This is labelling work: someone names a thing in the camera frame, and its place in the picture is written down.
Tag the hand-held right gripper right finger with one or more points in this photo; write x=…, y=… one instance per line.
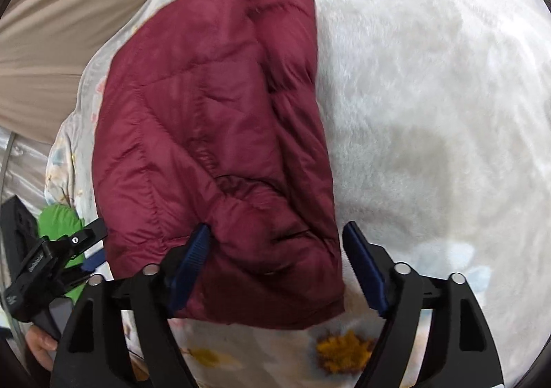
x=361, y=259

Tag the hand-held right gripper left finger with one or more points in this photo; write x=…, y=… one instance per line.
x=193, y=259

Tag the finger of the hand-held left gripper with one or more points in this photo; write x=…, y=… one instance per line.
x=86, y=235
x=92, y=263

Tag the maroon puffer jacket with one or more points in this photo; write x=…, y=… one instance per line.
x=206, y=112

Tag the person's left hand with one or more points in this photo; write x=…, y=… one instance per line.
x=41, y=347

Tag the green cloth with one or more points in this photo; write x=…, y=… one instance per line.
x=58, y=218

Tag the silver grey cloth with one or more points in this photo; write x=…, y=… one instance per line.
x=26, y=164

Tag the white floral blanket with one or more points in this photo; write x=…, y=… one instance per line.
x=430, y=112

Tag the beige curtain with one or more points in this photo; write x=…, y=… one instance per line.
x=64, y=26

